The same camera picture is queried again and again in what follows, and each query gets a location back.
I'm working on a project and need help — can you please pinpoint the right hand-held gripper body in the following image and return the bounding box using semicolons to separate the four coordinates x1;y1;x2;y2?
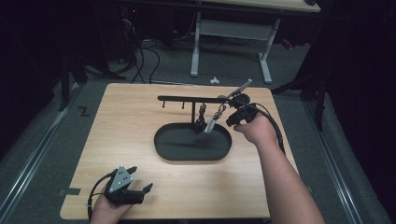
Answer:
225;78;260;125

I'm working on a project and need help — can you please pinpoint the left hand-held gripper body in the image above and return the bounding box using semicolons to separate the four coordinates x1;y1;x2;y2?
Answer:
104;165;147;205

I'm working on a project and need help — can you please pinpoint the silver key with ring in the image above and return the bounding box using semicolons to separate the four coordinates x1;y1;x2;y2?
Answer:
204;104;228;134

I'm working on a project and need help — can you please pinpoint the black car key fob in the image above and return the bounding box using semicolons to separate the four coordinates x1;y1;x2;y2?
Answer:
193;103;208;135

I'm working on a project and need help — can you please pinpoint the black key rack with tray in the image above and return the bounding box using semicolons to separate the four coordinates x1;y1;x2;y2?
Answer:
153;94;233;162

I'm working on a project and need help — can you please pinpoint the person's right hand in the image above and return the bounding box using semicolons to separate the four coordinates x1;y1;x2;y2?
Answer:
233;112;278;147

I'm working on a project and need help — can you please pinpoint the person's left hand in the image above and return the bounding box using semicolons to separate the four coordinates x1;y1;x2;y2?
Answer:
90;186;135;224

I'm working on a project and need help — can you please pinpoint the grey tape strip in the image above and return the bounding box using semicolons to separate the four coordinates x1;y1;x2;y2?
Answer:
59;187;82;197

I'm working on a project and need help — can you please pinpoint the desk with white legs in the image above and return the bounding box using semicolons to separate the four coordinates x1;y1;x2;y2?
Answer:
190;0;321;85

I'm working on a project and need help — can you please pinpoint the black stand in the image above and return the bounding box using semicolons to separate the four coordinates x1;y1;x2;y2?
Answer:
58;46;126;113
270;62;329;132

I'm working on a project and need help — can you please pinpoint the black tape floor mark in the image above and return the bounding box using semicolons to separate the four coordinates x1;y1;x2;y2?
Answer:
78;105;92;118

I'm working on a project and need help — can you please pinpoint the left hand-held gripper black cable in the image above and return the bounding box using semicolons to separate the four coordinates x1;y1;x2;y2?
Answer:
87;173;115;222

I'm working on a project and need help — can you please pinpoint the hand-held gripper black cable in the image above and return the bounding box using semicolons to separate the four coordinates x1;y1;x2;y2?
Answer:
87;173;115;222
248;102;287;156

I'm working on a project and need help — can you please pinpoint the right hand-held gripper black cable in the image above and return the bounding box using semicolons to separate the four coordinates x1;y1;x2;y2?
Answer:
248;102;287;156

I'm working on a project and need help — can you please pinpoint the metal floor rail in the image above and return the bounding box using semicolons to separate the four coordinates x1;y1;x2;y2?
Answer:
303;99;363;224
0;108;68;216

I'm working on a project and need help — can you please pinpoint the bundle of black floor cables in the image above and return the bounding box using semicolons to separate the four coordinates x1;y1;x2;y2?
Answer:
120;8;162;85

